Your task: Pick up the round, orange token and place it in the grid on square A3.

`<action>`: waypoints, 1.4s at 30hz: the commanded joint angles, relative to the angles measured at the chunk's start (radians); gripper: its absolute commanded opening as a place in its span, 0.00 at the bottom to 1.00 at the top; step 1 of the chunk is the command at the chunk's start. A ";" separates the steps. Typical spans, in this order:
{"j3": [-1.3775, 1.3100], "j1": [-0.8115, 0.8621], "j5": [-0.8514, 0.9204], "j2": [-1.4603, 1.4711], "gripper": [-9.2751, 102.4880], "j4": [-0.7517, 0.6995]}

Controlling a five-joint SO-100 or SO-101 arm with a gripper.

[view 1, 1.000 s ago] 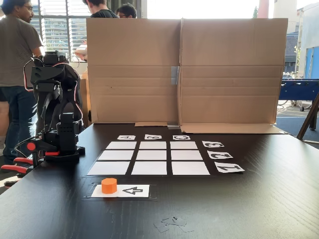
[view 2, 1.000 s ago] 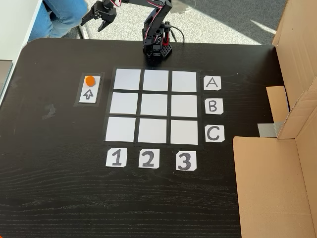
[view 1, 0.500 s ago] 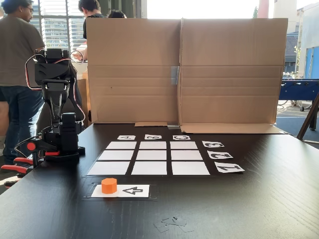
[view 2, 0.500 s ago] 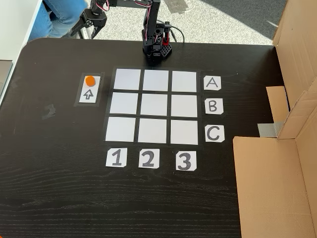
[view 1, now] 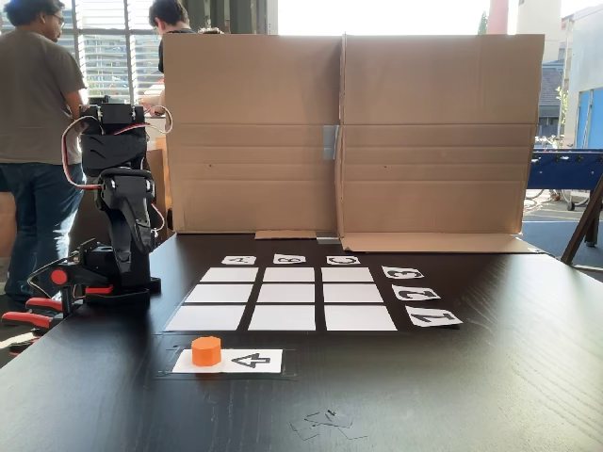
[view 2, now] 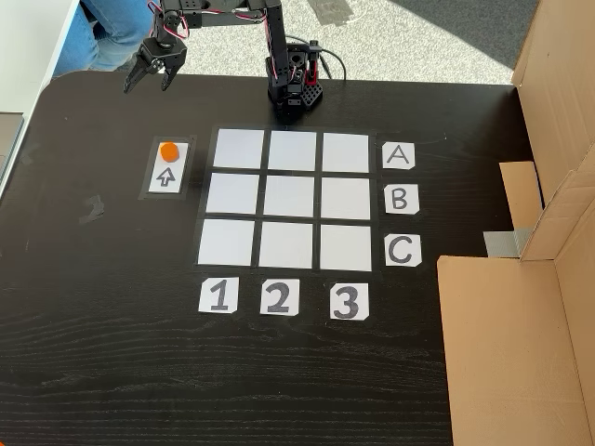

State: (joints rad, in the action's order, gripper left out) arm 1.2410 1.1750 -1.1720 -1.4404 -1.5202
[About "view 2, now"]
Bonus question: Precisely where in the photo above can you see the white paper grid sheet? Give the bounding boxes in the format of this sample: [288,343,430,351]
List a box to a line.
[197,128,374,272]

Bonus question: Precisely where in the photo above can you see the person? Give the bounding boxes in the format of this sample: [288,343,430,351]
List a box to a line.
[53,0,162,73]

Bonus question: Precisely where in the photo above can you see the white arrow paper sheet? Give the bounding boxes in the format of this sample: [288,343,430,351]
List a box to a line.
[148,141,190,194]

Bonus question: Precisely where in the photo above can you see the red black bar clamp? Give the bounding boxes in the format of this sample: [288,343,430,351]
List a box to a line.
[304,40,325,94]

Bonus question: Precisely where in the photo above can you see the grey floor tape patch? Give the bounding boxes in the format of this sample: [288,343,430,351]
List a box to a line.
[309,0,368,27]

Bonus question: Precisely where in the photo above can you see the paper sheet number 1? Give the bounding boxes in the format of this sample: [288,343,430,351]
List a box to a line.
[198,277,239,315]

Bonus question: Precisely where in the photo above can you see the paper sheet letter A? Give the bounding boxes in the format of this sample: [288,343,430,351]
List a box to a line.
[382,142,417,170]

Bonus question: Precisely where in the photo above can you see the paper sheet number 2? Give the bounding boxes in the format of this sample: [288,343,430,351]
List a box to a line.
[259,279,301,317]

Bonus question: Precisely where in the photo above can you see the paper sheet letter B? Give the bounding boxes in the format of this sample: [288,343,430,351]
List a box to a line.
[384,184,420,216]

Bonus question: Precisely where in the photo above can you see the paper sheet number 3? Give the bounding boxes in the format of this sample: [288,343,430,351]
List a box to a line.
[329,282,371,321]

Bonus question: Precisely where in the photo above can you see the paper sheet letter C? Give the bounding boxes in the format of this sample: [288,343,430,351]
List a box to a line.
[384,234,423,268]

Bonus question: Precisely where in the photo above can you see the large brown cardboard screen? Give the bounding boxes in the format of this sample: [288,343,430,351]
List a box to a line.
[436,0,595,446]

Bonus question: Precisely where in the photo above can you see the black power cable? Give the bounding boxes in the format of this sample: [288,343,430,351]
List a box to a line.
[320,48,349,81]

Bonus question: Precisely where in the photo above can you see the grey duct tape strip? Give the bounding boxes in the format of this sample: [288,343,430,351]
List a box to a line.
[483,227,532,259]

